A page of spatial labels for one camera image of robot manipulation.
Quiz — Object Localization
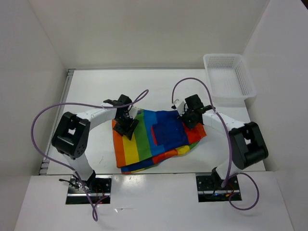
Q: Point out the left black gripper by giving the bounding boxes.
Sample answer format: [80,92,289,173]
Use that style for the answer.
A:
[113,114,139,140]

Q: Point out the rainbow striped shorts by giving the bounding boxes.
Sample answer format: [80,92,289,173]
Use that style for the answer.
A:
[113,109,206,174]

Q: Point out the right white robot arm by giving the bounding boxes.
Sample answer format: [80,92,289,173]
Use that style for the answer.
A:
[172,94,269,189]

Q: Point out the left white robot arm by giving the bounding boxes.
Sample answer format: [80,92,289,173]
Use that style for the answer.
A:
[51,94,140,193]

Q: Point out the white plastic basket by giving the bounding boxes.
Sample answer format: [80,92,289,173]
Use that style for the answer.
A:
[203,53,257,102]

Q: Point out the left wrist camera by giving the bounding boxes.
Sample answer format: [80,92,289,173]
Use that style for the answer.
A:
[128,107,142,119]

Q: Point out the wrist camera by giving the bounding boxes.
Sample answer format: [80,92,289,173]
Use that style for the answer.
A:
[171,99,186,116]
[128,107,142,119]

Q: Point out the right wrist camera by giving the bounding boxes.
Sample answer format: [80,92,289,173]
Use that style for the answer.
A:
[171,99,186,116]

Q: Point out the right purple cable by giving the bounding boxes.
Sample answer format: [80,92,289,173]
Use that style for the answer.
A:
[171,77,260,211]

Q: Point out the purple cable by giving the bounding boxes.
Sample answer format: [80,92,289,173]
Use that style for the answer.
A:
[32,89,149,221]
[171,77,260,211]

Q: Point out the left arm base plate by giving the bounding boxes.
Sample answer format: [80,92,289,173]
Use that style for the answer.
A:
[59,175,112,205]

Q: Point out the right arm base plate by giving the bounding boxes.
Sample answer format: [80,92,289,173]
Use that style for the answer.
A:
[196,174,242,203]

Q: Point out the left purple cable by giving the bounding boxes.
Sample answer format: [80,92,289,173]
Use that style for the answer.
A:
[32,89,149,221]

